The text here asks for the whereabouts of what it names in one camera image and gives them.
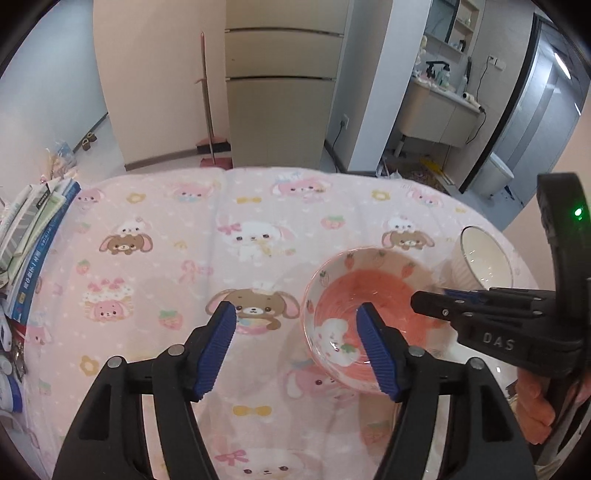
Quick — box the bathroom mirror cabinet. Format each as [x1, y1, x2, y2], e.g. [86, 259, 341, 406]
[425, 0, 486, 59]

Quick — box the white ribbed bowl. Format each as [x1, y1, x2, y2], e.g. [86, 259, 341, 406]
[450, 226, 514, 290]

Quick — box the pink strawberry bowl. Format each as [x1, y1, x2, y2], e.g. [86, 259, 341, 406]
[301, 247, 445, 394]

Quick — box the beige refrigerator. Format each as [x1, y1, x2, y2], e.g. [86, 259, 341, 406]
[224, 0, 349, 169]

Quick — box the white trash bin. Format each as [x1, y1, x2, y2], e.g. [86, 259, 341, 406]
[469, 153, 515, 198]

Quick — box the bathroom vanity cabinet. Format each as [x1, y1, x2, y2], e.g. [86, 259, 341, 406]
[394, 77, 481, 148]

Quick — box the pink cartoon tablecloth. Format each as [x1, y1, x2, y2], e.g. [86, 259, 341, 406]
[18, 166, 541, 480]

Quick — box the black faucet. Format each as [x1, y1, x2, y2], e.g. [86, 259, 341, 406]
[426, 60, 451, 82]

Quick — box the stack of papers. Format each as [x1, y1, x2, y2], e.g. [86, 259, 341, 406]
[1, 178, 79, 289]

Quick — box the pair of slippers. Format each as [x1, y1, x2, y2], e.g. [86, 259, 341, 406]
[81, 132, 97, 151]

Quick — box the red broom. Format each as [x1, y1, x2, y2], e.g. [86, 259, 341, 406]
[194, 31, 233, 170]

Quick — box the right hand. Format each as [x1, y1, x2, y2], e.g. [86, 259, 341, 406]
[514, 369, 556, 445]

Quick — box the white hair dryer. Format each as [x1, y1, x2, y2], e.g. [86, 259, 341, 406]
[463, 92, 486, 113]

